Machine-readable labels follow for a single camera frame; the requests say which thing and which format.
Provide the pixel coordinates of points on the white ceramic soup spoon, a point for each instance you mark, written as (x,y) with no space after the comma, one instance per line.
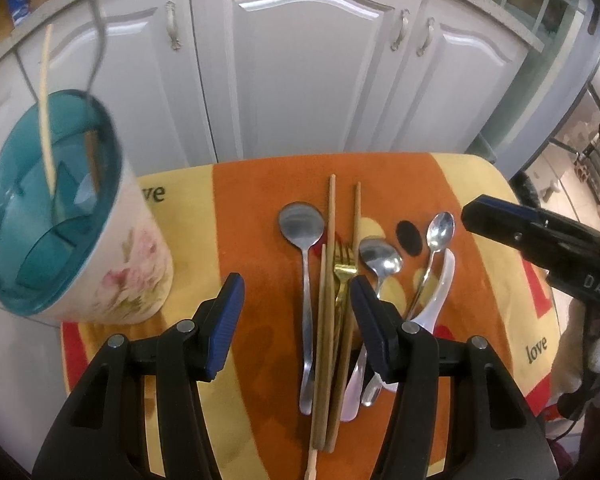
(445,275)

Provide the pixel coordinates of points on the large round steel spoon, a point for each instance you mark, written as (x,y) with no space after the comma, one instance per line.
(301,225)

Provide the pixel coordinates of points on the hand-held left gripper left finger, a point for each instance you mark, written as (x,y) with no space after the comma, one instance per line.
(225,320)

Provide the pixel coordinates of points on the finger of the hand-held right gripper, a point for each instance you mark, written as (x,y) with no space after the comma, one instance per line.
(510,208)
(500,232)

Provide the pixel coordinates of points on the blue packet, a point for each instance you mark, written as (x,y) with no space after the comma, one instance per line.
(19,7)

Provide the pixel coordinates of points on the medium steel spoon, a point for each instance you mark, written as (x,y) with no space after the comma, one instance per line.
(380,257)

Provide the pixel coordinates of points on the gold fork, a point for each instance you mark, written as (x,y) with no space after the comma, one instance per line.
(344,270)

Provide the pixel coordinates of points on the floral utensil cup teal inside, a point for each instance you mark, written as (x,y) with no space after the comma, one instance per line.
(130,270)

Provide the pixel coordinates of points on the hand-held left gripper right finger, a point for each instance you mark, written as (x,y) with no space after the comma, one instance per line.
(372,325)

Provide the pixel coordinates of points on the small steel teaspoon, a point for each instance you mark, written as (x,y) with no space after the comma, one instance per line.
(440,230)

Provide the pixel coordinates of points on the orange yellow printed cloth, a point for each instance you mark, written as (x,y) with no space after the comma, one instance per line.
(260,240)

